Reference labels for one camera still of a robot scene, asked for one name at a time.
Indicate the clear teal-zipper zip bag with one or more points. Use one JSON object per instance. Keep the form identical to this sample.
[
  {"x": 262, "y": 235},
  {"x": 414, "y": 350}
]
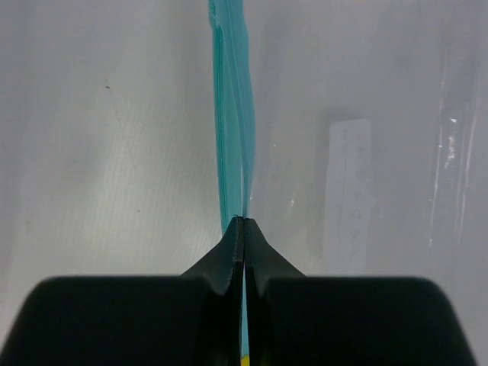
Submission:
[{"x": 355, "y": 133}]

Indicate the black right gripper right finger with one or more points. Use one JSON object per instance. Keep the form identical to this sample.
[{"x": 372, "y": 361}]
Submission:
[{"x": 294, "y": 319}]

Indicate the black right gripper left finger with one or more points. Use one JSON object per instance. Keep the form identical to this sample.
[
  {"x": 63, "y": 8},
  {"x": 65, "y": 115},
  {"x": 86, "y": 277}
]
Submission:
[{"x": 189, "y": 319}]

